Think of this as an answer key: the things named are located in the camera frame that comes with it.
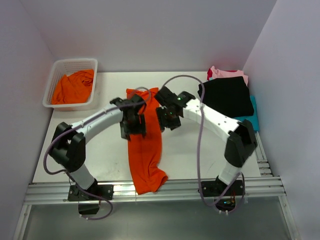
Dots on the pink folded t-shirt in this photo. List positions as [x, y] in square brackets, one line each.
[215, 73]

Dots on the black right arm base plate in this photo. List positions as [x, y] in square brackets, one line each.
[214, 188]

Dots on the teal folded t-shirt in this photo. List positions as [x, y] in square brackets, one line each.
[253, 118]

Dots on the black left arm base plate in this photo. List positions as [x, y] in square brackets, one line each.
[104, 191]

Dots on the black folded t-shirt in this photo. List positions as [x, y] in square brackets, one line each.
[229, 96]

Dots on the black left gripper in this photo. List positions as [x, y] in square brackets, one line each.
[140, 127]

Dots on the orange t-shirt in basket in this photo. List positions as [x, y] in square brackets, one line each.
[74, 89]

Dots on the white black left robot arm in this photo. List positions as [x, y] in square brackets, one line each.
[68, 145]

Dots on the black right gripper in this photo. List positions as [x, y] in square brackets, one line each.
[160, 111]

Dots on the white plastic laundry basket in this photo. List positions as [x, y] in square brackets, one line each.
[68, 67]

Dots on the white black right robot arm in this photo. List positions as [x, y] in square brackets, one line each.
[239, 137]

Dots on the orange t-shirt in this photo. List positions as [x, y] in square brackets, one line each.
[144, 154]
[74, 89]

